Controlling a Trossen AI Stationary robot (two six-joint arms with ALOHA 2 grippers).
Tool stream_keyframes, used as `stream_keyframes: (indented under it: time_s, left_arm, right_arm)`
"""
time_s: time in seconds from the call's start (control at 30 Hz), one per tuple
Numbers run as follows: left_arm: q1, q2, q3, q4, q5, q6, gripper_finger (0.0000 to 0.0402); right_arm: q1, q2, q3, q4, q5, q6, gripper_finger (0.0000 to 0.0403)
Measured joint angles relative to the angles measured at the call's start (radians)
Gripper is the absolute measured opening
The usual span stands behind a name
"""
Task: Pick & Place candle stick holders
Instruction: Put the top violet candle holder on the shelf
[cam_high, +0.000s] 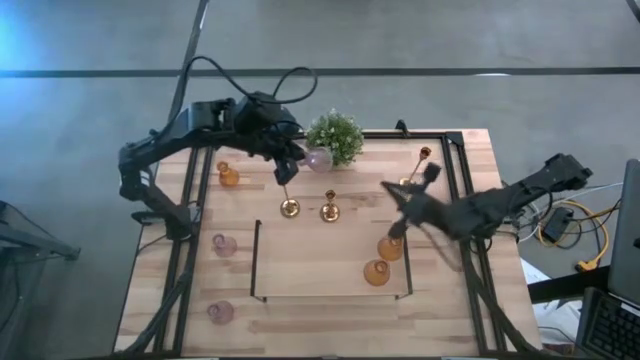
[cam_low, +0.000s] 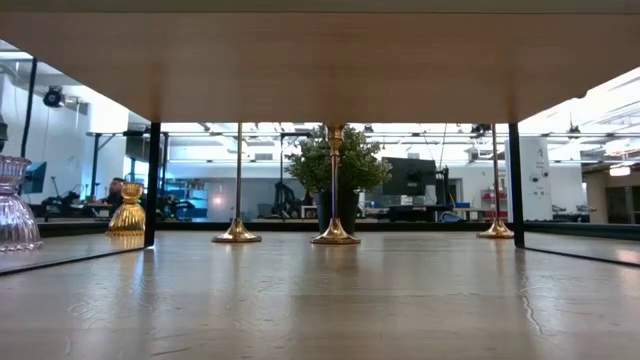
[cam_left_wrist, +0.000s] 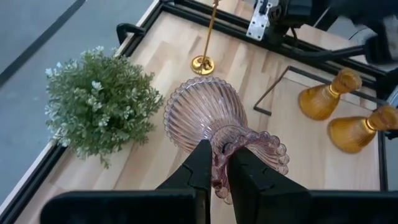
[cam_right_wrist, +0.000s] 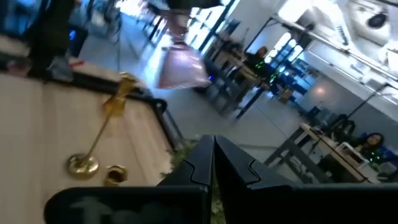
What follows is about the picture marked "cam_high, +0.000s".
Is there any grey laptop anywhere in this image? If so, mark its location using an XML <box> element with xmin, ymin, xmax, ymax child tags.
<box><xmin>607</xmin><ymin>158</ymin><xmax>640</xmax><ymax>307</ymax></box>

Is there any black metal table frame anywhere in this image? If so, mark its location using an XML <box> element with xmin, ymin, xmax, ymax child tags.
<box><xmin>119</xmin><ymin>119</ymin><xmax>546</xmax><ymax>359</ymax></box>

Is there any tall brass candlestick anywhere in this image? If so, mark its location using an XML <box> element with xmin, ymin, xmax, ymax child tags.
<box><xmin>279</xmin><ymin>183</ymin><xmax>302</xmax><ymax>220</ymax></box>
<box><xmin>398</xmin><ymin>145</ymin><xmax>433</xmax><ymax>187</ymax></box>

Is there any white paper sheet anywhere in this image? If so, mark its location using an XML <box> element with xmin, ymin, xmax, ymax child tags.
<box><xmin>519</xmin><ymin>257</ymin><xmax>584</xmax><ymax>351</ymax></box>

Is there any wooden tray with black frame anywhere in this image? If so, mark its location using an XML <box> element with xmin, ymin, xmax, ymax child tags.
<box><xmin>249</xmin><ymin>218</ymin><xmax>415</xmax><ymax>304</ymax></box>

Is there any pink ribbed glass candle holder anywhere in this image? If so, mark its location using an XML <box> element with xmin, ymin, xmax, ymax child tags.
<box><xmin>206</xmin><ymin>300</ymin><xmax>236</xmax><ymax>326</ymax></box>
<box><xmin>298</xmin><ymin>146</ymin><xmax>335</xmax><ymax>174</ymax></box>
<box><xmin>211</xmin><ymin>233</ymin><xmax>239</xmax><ymax>259</ymax></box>

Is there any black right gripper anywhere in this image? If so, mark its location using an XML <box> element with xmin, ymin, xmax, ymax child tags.
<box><xmin>381</xmin><ymin>162</ymin><xmax>451</xmax><ymax>240</ymax></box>

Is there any dark grey stand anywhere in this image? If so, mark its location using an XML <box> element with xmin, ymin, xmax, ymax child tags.
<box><xmin>0</xmin><ymin>199</ymin><xmax>82</xmax><ymax>360</ymax></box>

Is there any short brass candlestick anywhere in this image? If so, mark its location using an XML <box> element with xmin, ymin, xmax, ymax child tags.
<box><xmin>319</xmin><ymin>188</ymin><xmax>342</xmax><ymax>224</ymax></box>

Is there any yellow cable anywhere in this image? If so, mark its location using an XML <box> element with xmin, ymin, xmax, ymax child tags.
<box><xmin>537</xmin><ymin>198</ymin><xmax>611</xmax><ymax>274</ymax></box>

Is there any black desk bar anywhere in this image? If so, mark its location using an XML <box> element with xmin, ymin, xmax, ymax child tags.
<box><xmin>527</xmin><ymin>265</ymin><xmax>612</xmax><ymax>305</ymax></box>

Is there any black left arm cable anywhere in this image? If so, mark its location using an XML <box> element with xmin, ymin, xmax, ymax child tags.
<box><xmin>177</xmin><ymin>54</ymin><xmax>320</xmax><ymax>131</ymax></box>

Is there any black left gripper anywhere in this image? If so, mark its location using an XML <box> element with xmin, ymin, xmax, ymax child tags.
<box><xmin>249</xmin><ymin>122</ymin><xmax>307</xmax><ymax>186</ymax></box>

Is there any white cable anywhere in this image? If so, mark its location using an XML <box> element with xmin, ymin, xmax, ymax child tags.
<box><xmin>564</xmin><ymin>182</ymin><xmax>625</xmax><ymax>201</ymax></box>

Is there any black power brick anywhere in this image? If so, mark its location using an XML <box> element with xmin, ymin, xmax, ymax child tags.
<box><xmin>542</xmin><ymin>206</ymin><xmax>576</xmax><ymax>245</ymax></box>

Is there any amber ribbed glass candle holder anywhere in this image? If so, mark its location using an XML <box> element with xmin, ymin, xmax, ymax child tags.
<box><xmin>362</xmin><ymin>258</ymin><xmax>392</xmax><ymax>288</ymax></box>
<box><xmin>376</xmin><ymin>235</ymin><xmax>404</xmax><ymax>263</ymax></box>
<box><xmin>216</xmin><ymin>160</ymin><xmax>241</xmax><ymax>189</ymax></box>

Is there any black keyboard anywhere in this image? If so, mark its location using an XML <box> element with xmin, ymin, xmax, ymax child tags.
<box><xmin>574</xmin><ymin>286</ymin><xmax>640</xmax><ymax>360</ymax></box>

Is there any potted green plant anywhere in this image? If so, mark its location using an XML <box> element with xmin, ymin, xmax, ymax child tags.
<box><xmin>305</xmin><ymin>108</ymin><xmax>365</xmax><ymax>169</ymax></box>

